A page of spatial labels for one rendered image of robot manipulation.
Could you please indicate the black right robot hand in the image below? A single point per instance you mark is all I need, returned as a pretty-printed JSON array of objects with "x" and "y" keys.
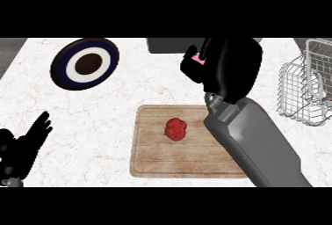
[{"x": 231, "y": 67}]

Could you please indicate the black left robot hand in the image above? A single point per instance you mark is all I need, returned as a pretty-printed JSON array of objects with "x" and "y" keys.
[{"x": 26, "y": 143}]

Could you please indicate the pink cupcake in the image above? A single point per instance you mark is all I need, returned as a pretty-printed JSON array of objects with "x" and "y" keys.
[{"x": 199, "y": 59}]

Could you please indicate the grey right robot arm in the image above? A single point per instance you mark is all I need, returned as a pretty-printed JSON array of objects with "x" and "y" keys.
[{"x": 255, "y": 146}]

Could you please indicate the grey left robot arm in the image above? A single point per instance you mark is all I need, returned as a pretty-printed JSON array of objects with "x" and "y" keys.
[{"x": 11, "y": 182}]

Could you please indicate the wooden cutting board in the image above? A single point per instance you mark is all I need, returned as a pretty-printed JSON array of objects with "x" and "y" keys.
[{"x": 182, "y": 143}]

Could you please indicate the dark grey appliance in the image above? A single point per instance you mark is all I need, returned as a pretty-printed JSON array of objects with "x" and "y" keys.
[{"x": 174, "y": 45}]

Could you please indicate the dark blue and white plate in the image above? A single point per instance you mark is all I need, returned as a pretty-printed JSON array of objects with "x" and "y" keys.
[{"x": 85, "y": 63}]

